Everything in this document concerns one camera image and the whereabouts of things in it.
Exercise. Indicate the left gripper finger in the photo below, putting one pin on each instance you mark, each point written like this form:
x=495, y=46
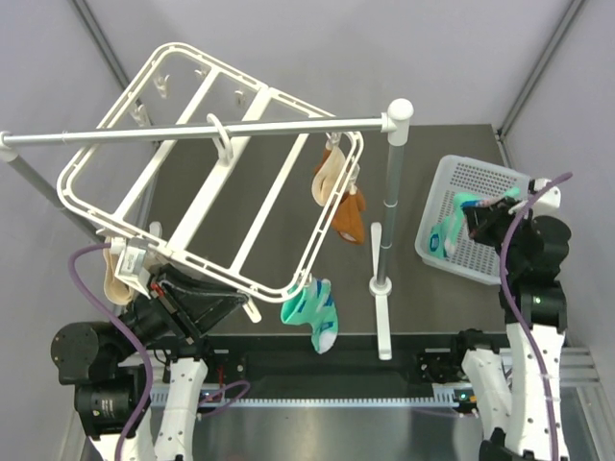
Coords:
x=177, y=280
x=204, y=308

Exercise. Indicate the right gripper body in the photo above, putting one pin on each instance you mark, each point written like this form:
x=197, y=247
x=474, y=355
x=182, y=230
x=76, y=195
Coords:
x=491, y=229

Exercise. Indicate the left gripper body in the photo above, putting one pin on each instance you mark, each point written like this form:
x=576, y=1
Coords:
x=159, y=291

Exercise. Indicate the teal sock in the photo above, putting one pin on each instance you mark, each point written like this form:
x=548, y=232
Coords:
x=314, y=305
x=443, y=236

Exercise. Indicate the orange brown sock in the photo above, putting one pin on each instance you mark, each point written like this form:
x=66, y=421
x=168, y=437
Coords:
x=347, y=221

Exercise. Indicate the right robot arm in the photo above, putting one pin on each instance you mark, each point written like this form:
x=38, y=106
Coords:
x=521, y=415

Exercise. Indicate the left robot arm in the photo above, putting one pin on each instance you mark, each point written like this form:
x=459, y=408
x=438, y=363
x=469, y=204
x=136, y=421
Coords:
x=109, y=368

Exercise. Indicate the beige sock left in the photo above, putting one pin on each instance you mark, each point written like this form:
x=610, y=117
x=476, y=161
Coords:
x=115, y=289

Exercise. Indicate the beige sock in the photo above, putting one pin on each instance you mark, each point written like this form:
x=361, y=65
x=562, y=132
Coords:
x=115, y=289
x=326, y=174

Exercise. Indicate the dark grey table mat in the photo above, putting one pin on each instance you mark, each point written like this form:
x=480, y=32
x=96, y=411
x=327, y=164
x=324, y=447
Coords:
x=423, y=299

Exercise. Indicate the silver white drying rack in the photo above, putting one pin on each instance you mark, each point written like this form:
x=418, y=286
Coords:
x=395, y=122

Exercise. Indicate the beige sock right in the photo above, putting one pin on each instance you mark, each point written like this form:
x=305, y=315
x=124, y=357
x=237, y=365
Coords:
x=326, y=174

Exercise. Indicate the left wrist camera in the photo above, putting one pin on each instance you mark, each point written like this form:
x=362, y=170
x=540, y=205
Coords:
x=131, y=262

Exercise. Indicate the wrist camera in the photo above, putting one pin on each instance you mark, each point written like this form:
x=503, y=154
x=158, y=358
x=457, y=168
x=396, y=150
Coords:
x=547, y=204
x=131, y=262

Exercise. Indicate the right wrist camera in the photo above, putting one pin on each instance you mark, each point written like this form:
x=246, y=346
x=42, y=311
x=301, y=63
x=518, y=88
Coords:
x=547, y=204

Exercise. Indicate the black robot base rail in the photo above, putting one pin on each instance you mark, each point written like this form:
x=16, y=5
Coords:
x=287, y=367

